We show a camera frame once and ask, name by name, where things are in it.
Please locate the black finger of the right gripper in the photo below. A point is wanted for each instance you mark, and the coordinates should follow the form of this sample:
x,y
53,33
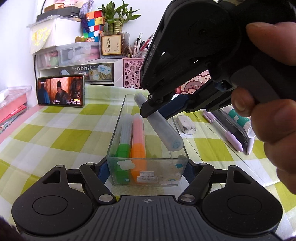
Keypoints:
x,y
153,104

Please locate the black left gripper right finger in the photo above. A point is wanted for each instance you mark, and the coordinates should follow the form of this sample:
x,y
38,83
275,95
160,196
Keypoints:
x,y
198,176

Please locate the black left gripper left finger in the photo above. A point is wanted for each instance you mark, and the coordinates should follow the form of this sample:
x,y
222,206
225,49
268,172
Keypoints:
x,y
93,186

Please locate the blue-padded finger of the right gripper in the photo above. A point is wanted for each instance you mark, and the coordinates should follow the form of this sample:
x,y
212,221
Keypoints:
x,y
175,106

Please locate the grey-blue highlighter marker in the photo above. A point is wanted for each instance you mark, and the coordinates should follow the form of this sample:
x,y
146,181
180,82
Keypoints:
x,y
168,135

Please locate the clear plastic stationery tray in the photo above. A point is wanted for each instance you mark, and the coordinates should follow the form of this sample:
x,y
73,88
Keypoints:
x,y
164,168

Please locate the orange highlighter marker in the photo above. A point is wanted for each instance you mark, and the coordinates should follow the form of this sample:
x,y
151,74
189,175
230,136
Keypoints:
x,y
138,153

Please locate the person's right hand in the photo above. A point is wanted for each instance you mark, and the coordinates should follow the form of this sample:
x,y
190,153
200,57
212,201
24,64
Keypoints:
x,y
272,117

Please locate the pink cartoon pencil case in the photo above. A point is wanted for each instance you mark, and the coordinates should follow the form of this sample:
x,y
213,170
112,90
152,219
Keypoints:
x,y
194,84

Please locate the white used eraser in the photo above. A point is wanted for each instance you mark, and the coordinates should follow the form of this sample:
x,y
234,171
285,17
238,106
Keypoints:
x,y
186,125

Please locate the purple cartoon pen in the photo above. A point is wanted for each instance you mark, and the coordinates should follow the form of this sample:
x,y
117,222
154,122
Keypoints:
x,y
227,134

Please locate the pink lattice pen holder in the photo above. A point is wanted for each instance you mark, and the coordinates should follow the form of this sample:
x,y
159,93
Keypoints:
x,y
131,72

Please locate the green highlighter marker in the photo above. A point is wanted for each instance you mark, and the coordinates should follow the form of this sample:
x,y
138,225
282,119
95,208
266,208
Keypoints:
x,y
123,151

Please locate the green checkered tablecloth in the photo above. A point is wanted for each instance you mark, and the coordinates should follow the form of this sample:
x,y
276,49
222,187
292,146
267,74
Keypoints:
x,y
55,135

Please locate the white rabbit drawer organizer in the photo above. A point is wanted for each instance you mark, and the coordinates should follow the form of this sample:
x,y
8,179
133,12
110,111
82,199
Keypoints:
x,y
97,72

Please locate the pens in pink holder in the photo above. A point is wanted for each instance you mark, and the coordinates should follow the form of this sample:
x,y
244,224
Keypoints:
x,y
139,48

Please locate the black pen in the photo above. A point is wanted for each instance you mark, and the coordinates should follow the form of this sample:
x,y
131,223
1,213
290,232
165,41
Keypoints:
x,y
232,127

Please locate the teal striped correction pen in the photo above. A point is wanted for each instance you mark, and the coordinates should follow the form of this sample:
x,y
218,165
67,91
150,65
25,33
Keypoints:
x,y
245,123

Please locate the framed calligraphy sign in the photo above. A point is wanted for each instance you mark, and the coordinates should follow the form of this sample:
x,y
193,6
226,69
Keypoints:
x,y
111,46

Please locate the white pen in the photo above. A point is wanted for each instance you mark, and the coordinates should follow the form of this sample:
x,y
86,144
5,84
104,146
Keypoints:
x,y
250,146

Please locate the smartphone playing video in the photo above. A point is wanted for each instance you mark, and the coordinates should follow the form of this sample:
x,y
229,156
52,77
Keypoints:
x,y
67,90

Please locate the lucky bamboo plant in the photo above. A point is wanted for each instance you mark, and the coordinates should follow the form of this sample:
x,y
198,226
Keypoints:
x,y
117,17

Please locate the colourful rubik's cube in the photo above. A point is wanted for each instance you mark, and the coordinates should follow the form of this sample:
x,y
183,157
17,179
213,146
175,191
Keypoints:
x,y
93,25

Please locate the clear plastic drawer box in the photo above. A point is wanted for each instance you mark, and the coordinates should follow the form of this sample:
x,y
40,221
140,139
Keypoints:
x,y
76,53

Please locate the black box on top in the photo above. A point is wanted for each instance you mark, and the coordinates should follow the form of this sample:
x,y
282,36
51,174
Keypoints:
x,y
65,12

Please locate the white storage box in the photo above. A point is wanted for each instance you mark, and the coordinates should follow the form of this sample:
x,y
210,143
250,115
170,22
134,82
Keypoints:
x,y
53,31

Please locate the red books stack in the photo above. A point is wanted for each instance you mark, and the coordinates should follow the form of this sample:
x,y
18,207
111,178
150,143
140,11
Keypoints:
x,y
13,103

